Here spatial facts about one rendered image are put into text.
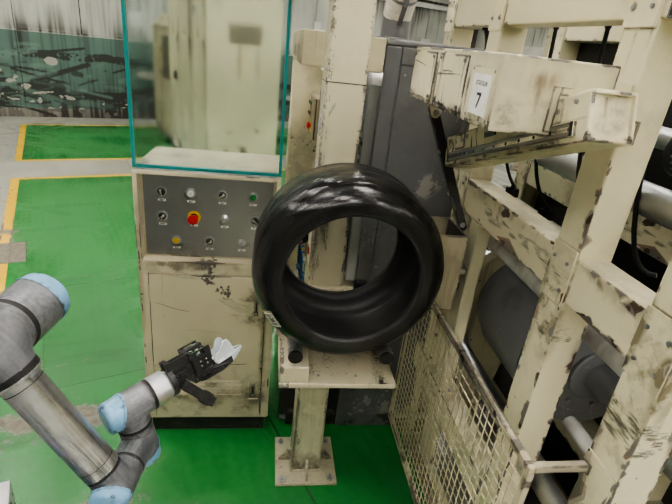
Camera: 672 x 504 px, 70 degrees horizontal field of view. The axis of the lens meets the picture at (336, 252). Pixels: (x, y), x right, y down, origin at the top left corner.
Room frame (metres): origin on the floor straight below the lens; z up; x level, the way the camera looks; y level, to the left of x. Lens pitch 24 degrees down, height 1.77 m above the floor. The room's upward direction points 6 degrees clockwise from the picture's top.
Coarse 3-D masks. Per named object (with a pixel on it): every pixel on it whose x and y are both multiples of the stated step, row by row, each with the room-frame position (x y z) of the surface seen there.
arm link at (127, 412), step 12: (144, 384) 0.86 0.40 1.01; (120, 396) 0.81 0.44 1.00; (132, 396) 0.82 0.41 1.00; (144, 396) 0.83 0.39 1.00; (156, 396) 0.84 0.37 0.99; (108, 408) 0.78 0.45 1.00; (120, 408) 0.79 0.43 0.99; (132, 408) 0.80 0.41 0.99; (144, 408) 0.82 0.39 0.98; (156, 408) 0.85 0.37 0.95; (108, 420) 0.77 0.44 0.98; (120, 420) 0.78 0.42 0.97; (132, 420) 0.79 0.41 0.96; (144, 420) 0.81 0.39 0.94; (120, 432) 0.79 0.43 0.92; (132, 432) 0.79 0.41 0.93
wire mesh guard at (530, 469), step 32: (416, 352) 1.48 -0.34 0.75; (416, 384) 1.42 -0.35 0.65; (448, 384) 1.18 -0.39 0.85; (480, 384) 1.01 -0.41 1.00; (416, 416) 1.36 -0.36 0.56; (480, 416) 0.98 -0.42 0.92; (416, 448) 1.30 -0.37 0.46; (480, 448) 0.94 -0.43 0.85; (416, 480) 1.24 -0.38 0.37; (448, 480) 1.05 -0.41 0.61; (512, 480) 0.80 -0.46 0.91
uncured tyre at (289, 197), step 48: (288, 192) 1.26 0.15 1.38; (336, 192) 1.19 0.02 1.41; (384, 192) 1.21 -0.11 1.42; (288, 240) 1.15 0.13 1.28; (432, 240) 1.22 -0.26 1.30; (288, 288) 1.41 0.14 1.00; (384, 288) 1.46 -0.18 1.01; (432, 288) 1.22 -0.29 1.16; (288, 336) 1.18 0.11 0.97; (336, 336) 1.19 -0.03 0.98; (384, 336) 1.19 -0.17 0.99
